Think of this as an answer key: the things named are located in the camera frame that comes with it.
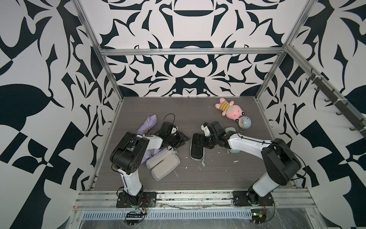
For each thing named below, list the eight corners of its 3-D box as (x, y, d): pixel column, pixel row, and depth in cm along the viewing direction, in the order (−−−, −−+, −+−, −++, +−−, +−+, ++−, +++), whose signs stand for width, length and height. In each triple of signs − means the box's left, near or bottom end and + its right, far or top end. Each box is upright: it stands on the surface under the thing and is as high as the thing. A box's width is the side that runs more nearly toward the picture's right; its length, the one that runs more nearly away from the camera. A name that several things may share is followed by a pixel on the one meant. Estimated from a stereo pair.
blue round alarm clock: (235, 129, 103) (239, 122, 96) (237, 121, 107) (241, 114, 101) (246, 133, 101) (250, 126, 94) (247, 125, 105) (252, 118, 99)
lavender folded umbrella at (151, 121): (137, 133, 100) (136, 130, 96) (152, 116, 109) (151, 112, 106) (145, 137, 98) (144, 134, 94) (159, 120, 107) (158, 116, 104)
